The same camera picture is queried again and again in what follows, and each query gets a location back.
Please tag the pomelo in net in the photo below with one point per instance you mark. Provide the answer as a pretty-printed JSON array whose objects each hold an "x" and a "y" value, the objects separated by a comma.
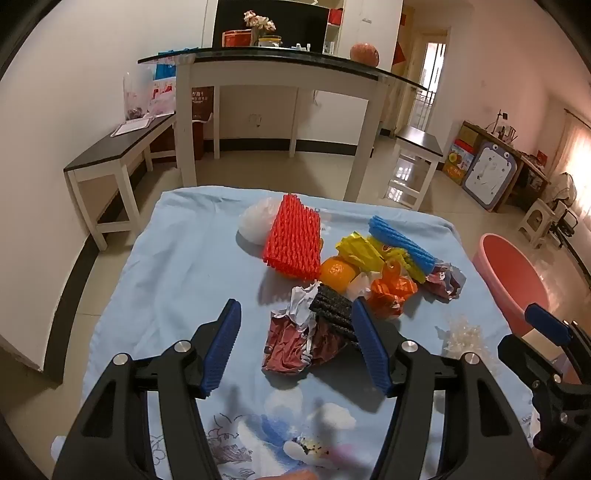
[{"x": 364, "y": 53}]

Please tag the white and pink plastic bag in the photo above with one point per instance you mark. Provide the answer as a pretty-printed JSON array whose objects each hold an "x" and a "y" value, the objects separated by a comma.
[{"x": 162, "y": 99}]

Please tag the clear plastic wrap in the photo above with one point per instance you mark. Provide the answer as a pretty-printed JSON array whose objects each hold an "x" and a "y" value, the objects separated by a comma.
[{"x": 461, "y": 337}]

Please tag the long dark top bench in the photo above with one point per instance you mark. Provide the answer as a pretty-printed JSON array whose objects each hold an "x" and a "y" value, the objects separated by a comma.
[{"x": 115, "y": 147}]

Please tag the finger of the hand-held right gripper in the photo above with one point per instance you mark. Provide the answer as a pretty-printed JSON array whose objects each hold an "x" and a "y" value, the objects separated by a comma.
[
  {"x": 547, "y": 323},
  {"x": 521, "y": 353}
]

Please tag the white shelf cabinet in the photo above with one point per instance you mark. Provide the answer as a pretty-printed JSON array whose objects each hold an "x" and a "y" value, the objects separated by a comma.
[{"x": 364, "y": 23}]

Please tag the red foam fruit net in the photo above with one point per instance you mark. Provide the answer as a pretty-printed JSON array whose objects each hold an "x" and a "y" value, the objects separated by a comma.
[{"x": 293, "y": 240}]

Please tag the dark red carton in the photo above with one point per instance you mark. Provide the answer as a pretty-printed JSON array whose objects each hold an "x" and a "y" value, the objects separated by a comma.
[{"x": 202, "y": 104}]

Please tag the glass top dining table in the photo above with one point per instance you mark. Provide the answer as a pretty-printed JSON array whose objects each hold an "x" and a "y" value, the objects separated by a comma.
[{"x": 277, "y": 57}]

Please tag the light blue floral cloth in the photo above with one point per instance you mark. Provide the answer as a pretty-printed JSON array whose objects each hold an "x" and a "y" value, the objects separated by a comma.
[{"x": 184, "y": 277}]

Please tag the short dark top stool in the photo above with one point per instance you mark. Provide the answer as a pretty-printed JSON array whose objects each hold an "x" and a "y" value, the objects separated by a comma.
[{"x": 420, "y": 138}]

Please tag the large red paper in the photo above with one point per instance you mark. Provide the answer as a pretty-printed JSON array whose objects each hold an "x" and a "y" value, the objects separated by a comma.
[{"x": 286, "y": 346}]

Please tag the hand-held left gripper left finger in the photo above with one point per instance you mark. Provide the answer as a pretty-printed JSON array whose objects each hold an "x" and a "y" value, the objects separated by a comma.
[{"x": 224, "y": 350}]

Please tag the children's drawing board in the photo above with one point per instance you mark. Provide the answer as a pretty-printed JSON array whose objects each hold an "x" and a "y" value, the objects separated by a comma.
[{"x": 489, "y": 175}]

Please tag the black foam fruit net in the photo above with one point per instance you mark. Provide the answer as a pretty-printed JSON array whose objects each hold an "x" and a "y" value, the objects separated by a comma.
[{"x": 332, "y": 307}]

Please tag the flower bouquet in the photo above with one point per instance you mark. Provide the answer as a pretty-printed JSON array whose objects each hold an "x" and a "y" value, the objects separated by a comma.
[{"x": 258, "y": 23}]

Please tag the white tissue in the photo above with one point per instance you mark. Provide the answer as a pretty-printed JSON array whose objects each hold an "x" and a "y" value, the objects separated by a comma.
[{"x": 364, "y": 282}]

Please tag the orange plastic bag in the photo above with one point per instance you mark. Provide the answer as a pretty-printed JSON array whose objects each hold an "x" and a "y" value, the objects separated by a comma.
[{"x": 392, "y": 290}]

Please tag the pink plastic basin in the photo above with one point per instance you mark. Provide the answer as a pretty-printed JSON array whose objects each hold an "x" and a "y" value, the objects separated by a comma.
[{"x": 508, "y": 277}]

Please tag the blue foam fruit net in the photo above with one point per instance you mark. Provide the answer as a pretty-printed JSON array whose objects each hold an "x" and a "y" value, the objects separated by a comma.
[{"x": 397, "y": 240}]

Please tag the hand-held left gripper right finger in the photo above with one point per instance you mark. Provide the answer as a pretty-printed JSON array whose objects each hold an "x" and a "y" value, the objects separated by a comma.
[{"x": 371, "y": 350}]

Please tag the yellow round tin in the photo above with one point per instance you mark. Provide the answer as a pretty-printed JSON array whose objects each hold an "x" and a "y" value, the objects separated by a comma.
[{"x": 270, "y": 41}]

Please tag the black television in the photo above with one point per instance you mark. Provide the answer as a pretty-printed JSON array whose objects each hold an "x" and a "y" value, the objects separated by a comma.
[{"x": 295, "y": 23}]

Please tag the clear plastic bag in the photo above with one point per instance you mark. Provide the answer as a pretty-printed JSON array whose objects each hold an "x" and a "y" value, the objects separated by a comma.
[{"x": 136, "y": 97}]

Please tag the colourful printed box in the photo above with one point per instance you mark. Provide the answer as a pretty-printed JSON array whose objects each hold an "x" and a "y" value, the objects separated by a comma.
[{"x": 457, "y": 161}]

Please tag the curtain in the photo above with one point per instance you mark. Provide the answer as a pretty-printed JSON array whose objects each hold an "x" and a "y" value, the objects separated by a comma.
[{"x": 577, "y": 147}]

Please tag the small red paper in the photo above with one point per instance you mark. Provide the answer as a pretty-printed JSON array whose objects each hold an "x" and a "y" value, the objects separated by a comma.
[{"x": 443, "y": 281}]

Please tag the red gift box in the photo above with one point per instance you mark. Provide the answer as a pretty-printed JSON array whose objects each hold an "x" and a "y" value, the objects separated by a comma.
[{"x": 236, "y": 38}]

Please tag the blue shopping bag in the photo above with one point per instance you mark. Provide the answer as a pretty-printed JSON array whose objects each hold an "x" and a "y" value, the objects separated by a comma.
[{"x": 165, "y": 69}]

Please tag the white plastic stool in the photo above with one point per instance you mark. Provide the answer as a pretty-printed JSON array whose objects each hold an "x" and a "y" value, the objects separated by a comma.
[{"x": 538, "y": 221}]

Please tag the yellow wrapper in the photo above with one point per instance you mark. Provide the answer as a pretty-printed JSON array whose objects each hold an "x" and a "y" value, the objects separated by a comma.
[{"x": 358, "y": 251}]

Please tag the paper sheet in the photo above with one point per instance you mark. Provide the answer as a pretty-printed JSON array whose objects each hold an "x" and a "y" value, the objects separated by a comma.
[{"x": 131, "y": 125}]

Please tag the standing fan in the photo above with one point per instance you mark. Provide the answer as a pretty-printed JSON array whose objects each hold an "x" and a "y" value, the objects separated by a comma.
[{"x": 565, "y": 194}]

